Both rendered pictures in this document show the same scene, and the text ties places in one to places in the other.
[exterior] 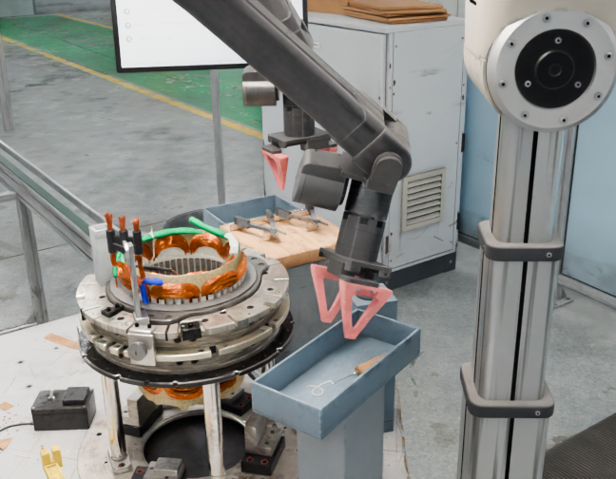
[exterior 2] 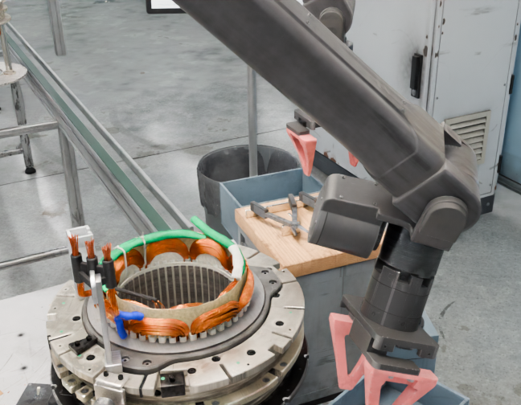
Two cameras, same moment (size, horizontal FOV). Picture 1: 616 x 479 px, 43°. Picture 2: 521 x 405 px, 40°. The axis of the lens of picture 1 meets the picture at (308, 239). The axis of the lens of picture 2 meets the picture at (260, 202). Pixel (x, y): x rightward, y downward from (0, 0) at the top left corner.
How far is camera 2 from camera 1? 38 cm
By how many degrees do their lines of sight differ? 8
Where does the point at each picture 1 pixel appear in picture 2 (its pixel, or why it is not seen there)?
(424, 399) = (452, 356)
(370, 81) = (418, 18)
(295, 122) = not seen: hidden behind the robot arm
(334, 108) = (371, 132)
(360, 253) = (396, 321)
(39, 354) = (41, 327)
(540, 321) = not seen: outside the picture
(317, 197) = (342, 242)
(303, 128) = not seen: hidden behind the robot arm
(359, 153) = (405, 194)
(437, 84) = (490, 22)
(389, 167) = (447, 218)
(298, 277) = (320, 284)
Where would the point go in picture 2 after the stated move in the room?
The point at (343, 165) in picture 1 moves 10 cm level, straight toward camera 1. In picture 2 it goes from (380, 203) to (377, 261)
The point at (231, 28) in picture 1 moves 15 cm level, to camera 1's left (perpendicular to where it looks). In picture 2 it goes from (223, 14) to (28, 12)
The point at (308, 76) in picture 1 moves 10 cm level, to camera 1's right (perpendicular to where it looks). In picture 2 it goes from (336, 87) to (469, 90)
